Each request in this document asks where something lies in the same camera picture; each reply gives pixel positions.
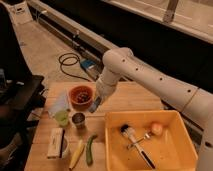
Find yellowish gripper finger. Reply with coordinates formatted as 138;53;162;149
97;97;103;109

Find yellow plastic bin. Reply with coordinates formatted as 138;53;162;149
105;110;197;171

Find blue green sponge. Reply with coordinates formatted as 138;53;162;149
88;98;100;113

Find green plastic cup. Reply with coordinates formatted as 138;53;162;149
54;110;69;126

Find orange bowl with food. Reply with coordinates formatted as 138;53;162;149
69;85;93;110

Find white paper sign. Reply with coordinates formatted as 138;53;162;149
9;1;33;25

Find black handled dish brush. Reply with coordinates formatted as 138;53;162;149
120;124;155;169

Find black coiled cable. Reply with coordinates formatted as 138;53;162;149
58;52;92;83

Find metal cup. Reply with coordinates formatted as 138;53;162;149
72;112;85;129

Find metal spoon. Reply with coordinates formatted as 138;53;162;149
127;132;153;150

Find peach apple toy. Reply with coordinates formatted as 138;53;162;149
151;122;163;136

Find blue electronic box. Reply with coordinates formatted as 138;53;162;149
80;59;96;71

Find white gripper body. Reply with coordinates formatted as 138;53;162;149
96;78;116;101

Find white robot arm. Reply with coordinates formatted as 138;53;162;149
96;47;213;171

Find white box with black edge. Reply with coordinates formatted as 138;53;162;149
47;128;65;159

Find green cucumber toy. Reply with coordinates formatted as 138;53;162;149
86;134;98;166

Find clear plastic bag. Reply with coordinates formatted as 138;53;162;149
48;91;70;117

